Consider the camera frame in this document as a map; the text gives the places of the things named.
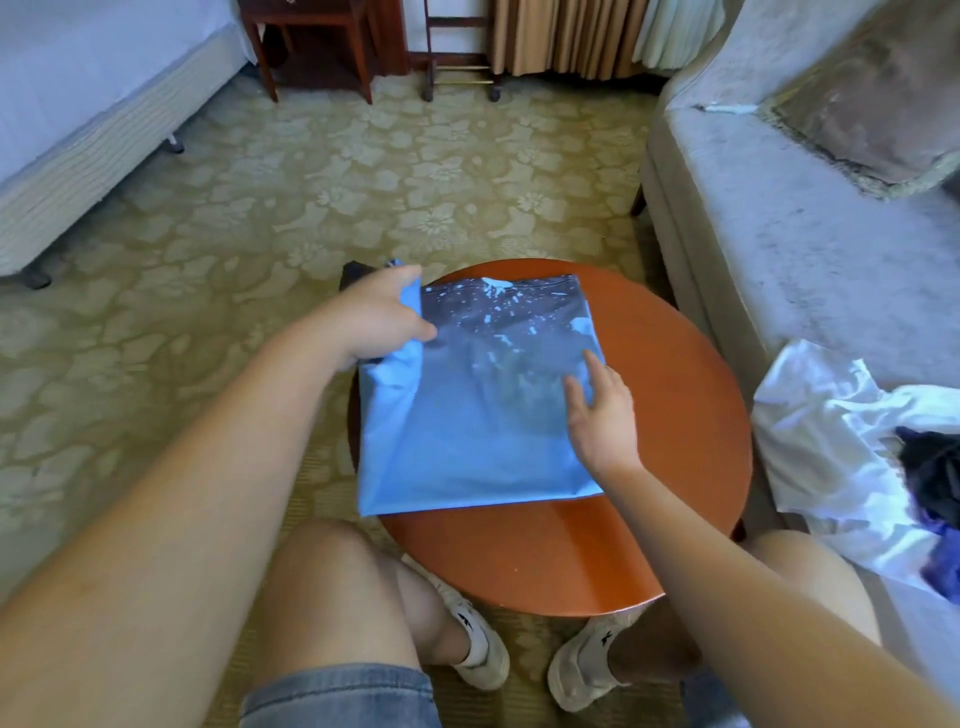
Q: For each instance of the person's left hand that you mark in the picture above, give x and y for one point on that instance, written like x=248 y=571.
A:
x=375 y=315

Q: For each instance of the person's right hand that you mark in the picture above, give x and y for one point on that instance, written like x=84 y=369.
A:
x=603 y=428

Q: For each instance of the light blue gradient splatter T-shirt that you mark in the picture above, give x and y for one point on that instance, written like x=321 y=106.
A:
x=480 y=420

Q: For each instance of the pile of clothes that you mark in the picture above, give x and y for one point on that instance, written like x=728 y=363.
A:
x=825 y=435

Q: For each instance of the navy T-shirt white chest emblem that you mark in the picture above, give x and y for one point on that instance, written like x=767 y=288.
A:
x=933 y=473

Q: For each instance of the person's left forearm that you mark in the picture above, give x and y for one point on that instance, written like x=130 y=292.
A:
x=165 y=555

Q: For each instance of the person's right forearm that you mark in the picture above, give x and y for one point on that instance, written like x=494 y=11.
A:
x=780 y=615

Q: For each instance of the person's right leg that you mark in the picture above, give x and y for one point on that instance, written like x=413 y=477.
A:
x=810 y=578

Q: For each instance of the round wooden table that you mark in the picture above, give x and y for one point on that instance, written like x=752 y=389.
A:
x=675 y=420

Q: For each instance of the white sneaker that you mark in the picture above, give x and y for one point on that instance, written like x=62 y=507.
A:
x=588 y=660
x=480 y=638

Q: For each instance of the black valet stand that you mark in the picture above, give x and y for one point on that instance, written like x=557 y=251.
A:
x=458 y=68

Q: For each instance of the grey velvet chaise sofa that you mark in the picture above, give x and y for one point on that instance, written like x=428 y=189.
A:
x=780 y=225

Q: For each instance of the dark wooden nightstand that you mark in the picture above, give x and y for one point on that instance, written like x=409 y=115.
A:
x=308 y=12

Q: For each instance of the beige curtain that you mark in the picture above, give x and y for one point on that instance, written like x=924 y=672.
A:
x=570 y=33

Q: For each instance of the small white flat object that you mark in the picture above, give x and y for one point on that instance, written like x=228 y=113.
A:
x=728 y=108

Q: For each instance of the white bed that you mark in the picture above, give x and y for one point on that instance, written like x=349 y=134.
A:
x=75 y=105

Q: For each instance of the blue denim shorts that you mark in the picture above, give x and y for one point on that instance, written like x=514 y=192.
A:
x=345 y=698

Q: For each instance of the white sheer curtain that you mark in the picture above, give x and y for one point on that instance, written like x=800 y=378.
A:
x=678 y=27

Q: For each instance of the brown fringed cushion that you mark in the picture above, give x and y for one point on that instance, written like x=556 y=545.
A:
x=885 y=90

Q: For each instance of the dark wooden wall panel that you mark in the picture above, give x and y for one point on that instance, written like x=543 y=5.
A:
x=390 y=30

